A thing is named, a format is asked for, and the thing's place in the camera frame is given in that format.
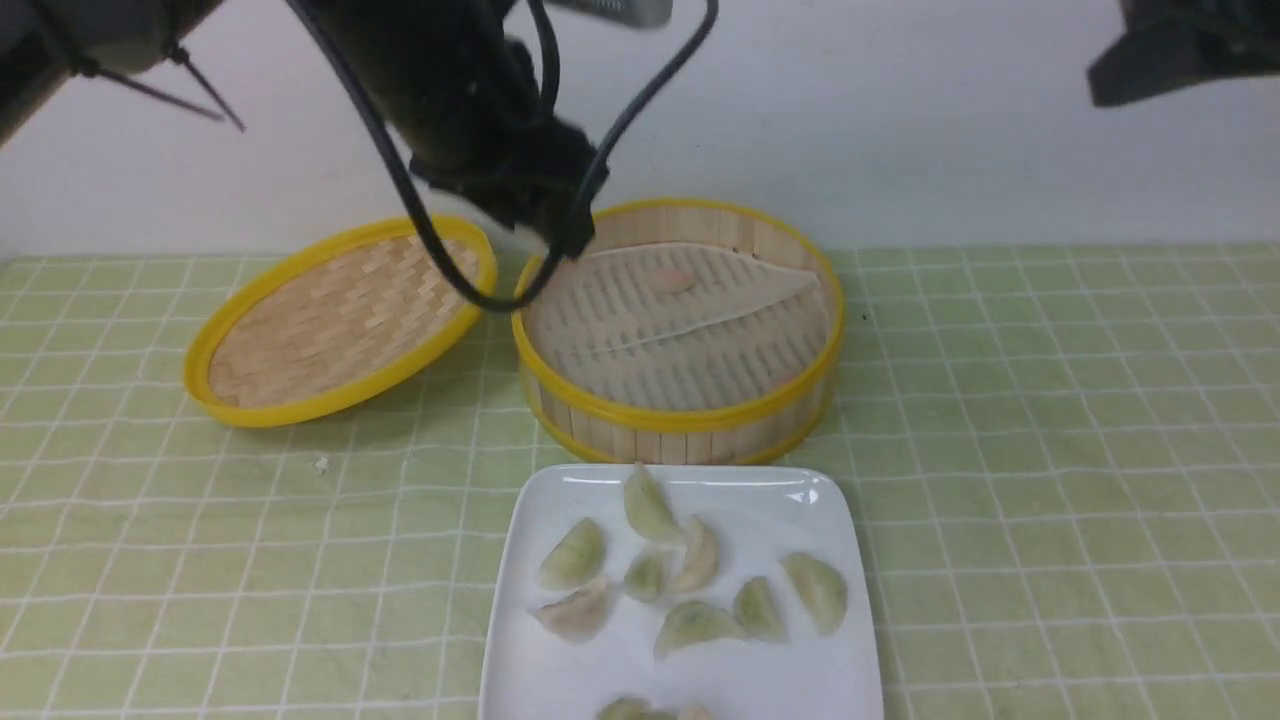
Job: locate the white mesh steamer liner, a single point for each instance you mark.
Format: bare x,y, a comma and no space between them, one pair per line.
746,328

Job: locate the yellow-rimmed bamboo steamer basket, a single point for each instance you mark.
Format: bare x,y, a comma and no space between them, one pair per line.
753,433

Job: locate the white square plate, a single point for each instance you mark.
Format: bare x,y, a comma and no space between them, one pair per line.
760,515

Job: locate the green checkered tablecloth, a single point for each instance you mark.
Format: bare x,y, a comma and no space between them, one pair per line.
1062,466

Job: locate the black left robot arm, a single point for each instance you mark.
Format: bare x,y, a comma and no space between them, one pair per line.
480,122

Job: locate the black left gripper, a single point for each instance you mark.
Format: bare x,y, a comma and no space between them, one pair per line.
544,178

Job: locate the pale green dumpling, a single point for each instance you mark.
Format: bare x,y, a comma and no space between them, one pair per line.
645,578
702,558
695,622
576,559
822,590
632,708
755,610

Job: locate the pink shrimp dumpling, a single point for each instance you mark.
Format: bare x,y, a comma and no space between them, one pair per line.
671,281

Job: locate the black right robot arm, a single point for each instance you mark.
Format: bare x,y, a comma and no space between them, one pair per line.
1167,46

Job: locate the yellow-rimmed bamboo steamer lid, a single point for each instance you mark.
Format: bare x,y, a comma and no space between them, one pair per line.
326,329

